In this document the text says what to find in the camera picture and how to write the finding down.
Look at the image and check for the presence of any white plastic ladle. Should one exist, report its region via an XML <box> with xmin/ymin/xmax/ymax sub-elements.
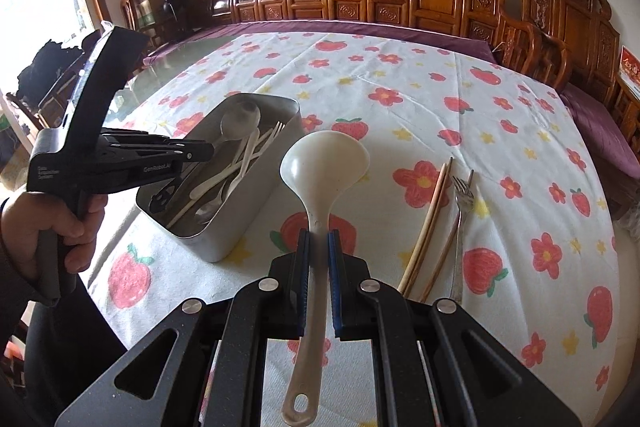
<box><xmin>280</xmin><ymin>130</ymin><xmax>371</xmax><ymax>425</ymax></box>

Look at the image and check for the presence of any stack of cardboard boxes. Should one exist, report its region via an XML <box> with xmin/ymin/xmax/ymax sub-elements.
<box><xmin>145</xmin><ymin>0</ymin><xmax>193</xmax><ymax>32</ymax></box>

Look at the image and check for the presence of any carved wooden chair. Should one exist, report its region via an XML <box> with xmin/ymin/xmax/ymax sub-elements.
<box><xmin>5</xmin><ymin>52</ymin><xmax>88</xmax><ymax>132</ymax></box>

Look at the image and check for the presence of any rectangular metal container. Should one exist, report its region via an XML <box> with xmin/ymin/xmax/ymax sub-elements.
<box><xmin>136</xmin><ymin>93</ymin><xmax>302</xmax><ymax>264</ymax></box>

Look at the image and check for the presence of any purple sofa cushion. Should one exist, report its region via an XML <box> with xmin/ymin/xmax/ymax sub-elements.
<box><xmin>145</xmin><ymin>21</ymin><xmax>496</xmax><ymax>62</ymax></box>

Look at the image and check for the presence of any wooden side table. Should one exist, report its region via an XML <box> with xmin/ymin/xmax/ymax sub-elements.
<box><xmin>612</xmin><ymin>77</ymin><xmax>640</xmax><ymax>132</ymax></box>

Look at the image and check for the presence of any purple armchair cushion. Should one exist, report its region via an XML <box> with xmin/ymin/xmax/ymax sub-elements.
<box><xmin>562</xmin><ymin>84</ymin><xmax>640</xmax><ymax>180</ymax></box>

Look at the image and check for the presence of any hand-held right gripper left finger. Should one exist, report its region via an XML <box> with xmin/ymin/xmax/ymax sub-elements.
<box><xmin>54</xmin><ymin>229</ymin><xmax>313</xmax><ymax>427</ymax></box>

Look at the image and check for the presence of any heap of mixed cutlery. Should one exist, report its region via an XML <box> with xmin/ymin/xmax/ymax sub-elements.
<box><xmin>150</xmin><ymin>101</ymin><xmax>287</xmax><ymax>230</ymax></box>

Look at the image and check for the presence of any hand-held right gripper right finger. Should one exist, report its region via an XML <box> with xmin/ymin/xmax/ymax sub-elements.
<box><xmin>327</xmin><ymin>229</ymin><xmax>583</xmax><ymax>427</ymax></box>

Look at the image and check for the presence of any carved wooden armchair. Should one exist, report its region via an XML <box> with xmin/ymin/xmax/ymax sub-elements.
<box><xmin>522</xmin><ymin>0</ymin><xmax>631</xmax><ymax>188</ymax></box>

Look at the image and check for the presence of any strawberry flower print tablecloth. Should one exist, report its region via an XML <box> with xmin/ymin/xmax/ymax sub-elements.
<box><xmin>80</xmin><ymin>32</ymin><xmax>621</xmax><ymax>427</ymax></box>

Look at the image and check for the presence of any black cloth pile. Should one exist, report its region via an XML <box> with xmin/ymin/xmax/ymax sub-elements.
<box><xmin>20</xmin><ymin>39</ymin><xmax>86</xmax><ymax>98</ymax></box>

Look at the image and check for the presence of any person's left hand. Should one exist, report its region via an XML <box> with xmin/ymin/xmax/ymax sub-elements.
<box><xmin>0</xmin><ymin>193</ymin><xmax>108</xmax><ymax>276</ymax></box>

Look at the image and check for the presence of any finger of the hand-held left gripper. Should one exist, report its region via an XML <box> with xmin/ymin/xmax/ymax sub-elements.
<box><xmin>102</xmin><ymin>145</ymin><xmax>216</xmax><ymax>195</ymax></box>
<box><xmin>100</xmin><ymin>133</ymin><xmax>173</xmax><ymax>148</ymax></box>

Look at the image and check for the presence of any metal fork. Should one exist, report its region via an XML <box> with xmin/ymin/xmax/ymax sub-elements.
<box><xmin>449</xmin><ymin>169</ymin><xmax>476</xmax><ymax>303</ymax></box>

